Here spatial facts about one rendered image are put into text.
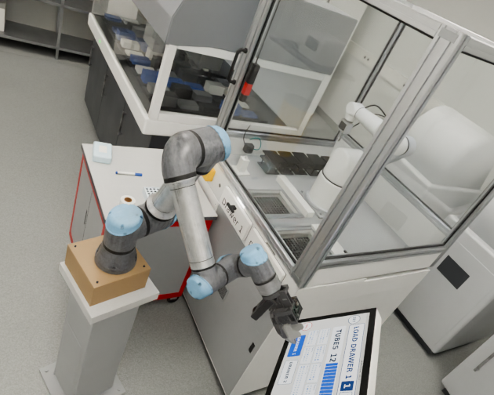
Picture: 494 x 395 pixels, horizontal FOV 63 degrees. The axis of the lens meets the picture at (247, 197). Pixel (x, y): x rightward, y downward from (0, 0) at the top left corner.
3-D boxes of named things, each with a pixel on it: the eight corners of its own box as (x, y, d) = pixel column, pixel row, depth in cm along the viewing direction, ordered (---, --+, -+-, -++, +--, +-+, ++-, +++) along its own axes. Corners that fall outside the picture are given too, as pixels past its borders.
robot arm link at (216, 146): (122, 217, 152) (186, 121, 117) (154, 206, 163) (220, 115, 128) (139, 244, 150) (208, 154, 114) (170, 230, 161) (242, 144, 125)
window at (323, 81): (296, 265, 167) (436, 38, 117) (216, 149, 222) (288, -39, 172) (297, 265, 168) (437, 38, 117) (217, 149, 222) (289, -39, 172)
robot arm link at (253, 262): (245, 242, 128) (266, 240, 122) (260, 270, 131) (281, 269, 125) (231, 257, 123) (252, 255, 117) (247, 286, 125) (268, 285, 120)
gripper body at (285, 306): (298, 326, 123) (281, 294, 120) (274, 329, 127) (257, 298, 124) (303, 309, 130) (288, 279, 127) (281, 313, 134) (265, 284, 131)
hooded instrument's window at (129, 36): (147, 117, 240) (165, 43, 216) (91, 13, 354) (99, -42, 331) (294, 134, 304) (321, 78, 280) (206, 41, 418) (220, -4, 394)
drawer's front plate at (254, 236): (272, 291, 175) (282, 275, 169) (244, 244, 194) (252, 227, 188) (275, 291, 176) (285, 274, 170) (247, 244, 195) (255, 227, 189)
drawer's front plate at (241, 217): (241, 240, 195) (249, 223, 189) (218, 201, 214) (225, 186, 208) (245, 240, 196) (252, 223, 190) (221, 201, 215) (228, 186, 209)
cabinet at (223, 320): (223, 408, 212) (285, 313, 170) (164, 262, 278) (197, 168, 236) (348, 366, 266) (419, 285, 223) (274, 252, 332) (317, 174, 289)
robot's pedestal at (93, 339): (63, 425, 179) (89, 321, 139) (38, 370, 194) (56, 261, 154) (125, 393, 200) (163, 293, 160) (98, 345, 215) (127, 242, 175)
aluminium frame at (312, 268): (298, 288, 163) (463, 33, 108) (205, 147, 229) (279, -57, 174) (433, 266, 217) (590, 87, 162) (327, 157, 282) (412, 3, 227)
